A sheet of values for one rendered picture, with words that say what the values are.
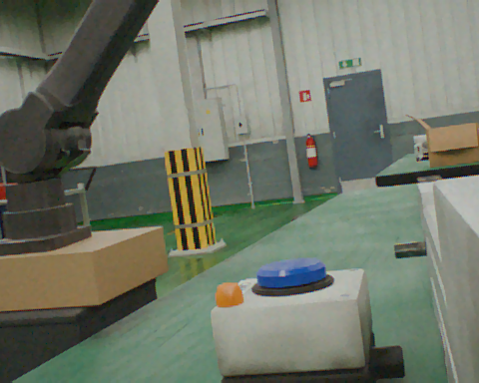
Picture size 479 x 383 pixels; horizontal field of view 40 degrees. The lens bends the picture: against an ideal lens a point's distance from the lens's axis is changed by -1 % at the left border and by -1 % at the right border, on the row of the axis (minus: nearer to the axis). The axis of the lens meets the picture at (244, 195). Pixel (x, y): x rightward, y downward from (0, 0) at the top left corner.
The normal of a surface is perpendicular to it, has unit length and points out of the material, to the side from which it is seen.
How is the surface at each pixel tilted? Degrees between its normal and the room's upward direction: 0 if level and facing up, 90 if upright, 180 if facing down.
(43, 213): 91
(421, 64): 90
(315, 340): 90
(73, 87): 85
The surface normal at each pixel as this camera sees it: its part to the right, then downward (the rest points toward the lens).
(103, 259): 0.94, -0.11
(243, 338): -0.22, 0.09
